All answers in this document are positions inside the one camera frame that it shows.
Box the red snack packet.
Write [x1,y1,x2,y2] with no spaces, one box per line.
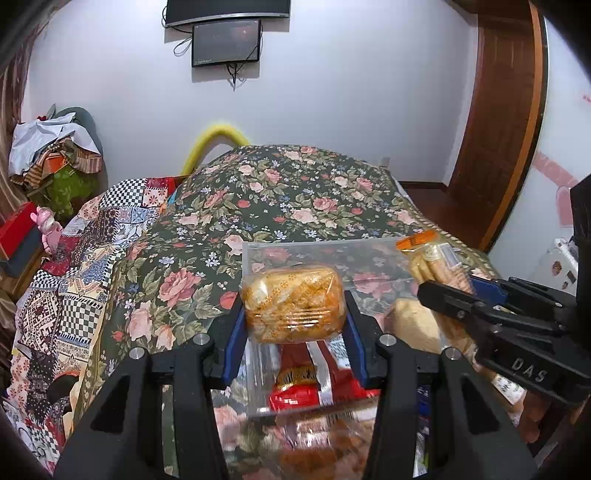
[269,339,377,412]

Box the clear bag of orange snacks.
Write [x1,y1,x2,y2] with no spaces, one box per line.
[276,413,376,480]

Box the yellow foam tube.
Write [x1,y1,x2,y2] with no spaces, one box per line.
[182,120,253,177]

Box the clear plastic container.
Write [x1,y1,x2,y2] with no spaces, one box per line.
[241,237,446,418]

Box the pink wall sticker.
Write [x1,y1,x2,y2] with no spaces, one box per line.
[531,151,580,228]

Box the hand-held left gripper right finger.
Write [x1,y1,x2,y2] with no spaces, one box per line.
[343,292,539,480]

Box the clear wafer roll packet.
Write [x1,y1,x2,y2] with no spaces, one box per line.
[396,230,477,296]

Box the green bag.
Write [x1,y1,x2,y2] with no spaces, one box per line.
[28,164,101,222]

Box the pile of clothes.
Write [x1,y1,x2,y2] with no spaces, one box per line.
[8,104,105,188]

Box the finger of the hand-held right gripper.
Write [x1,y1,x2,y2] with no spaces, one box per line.
[417,281,561,340]
[467,272,575,319]

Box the small black monitor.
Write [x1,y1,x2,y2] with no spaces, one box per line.
[191,19,262,69]

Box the white appliance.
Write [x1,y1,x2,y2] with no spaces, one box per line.
[544,237,581,292]

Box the floral tablecloth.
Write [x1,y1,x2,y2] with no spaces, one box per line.
[69,144,498,480]

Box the pink toy figure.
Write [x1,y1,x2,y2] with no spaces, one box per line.
[30,206,63,254]

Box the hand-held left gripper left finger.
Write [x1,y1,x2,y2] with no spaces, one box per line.
[54,305,247,480]

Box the orange cookie packet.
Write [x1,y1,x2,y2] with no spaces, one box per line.
[240,262,345,343]

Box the red box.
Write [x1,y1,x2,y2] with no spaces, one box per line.
[0,199,43,261]

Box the black cable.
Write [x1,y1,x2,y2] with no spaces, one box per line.
[225,62,246,92]

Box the patchwork blanket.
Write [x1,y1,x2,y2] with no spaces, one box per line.
[0,176,186,474]

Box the wooden door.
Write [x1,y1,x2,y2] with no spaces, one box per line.
[444,0,550,253]

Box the large black monitor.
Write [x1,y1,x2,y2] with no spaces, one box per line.
[165,0,292,28]

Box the pale yellow snack packet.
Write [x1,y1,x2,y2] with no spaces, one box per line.
[382,298,445,356]

